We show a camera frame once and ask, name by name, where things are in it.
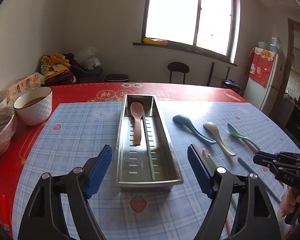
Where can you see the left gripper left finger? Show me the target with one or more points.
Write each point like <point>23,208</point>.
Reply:
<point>44,218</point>

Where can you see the green spoon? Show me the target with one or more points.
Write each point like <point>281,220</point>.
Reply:
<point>236,134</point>

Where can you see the white speckled spoon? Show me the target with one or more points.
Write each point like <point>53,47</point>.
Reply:
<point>215,132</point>

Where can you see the green chopstick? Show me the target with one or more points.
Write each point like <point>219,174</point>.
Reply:
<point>148,151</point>

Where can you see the blue spoon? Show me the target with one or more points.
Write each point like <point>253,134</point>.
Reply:
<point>182,119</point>

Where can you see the pink spoon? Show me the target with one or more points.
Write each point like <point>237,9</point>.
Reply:
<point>136,110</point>

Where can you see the right hand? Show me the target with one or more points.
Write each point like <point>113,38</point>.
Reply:
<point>288,202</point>

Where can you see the white refrigerator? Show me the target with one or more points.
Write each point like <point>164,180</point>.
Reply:
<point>262,97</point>

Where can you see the plastic-wrapped bowl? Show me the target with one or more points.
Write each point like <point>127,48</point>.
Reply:
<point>8,124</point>

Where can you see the black rice cooker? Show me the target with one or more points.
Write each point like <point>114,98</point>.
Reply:
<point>232,85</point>

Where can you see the red cloth on refrigerator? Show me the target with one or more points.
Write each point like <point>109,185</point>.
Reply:
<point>260,64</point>

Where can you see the white textured bowl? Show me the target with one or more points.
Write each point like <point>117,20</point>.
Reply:
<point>34,106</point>

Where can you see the stainless steel utensil tray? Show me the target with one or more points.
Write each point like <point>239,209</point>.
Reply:
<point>144,159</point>

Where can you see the tissue box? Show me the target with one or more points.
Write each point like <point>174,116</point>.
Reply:
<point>22,84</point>

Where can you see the black round stool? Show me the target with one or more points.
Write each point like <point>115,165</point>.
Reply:
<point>178,67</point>

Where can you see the black waste bin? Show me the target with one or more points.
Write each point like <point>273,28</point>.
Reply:
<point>116,78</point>

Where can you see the white plastic bag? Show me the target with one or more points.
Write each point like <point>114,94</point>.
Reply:
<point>87,58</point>

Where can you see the window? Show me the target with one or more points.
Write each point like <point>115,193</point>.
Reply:
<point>203,27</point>

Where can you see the yellow cloth on sill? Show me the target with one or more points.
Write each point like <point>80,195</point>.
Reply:
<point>152,41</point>

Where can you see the black folding chair frame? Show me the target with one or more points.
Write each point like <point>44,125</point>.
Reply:
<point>218,73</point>

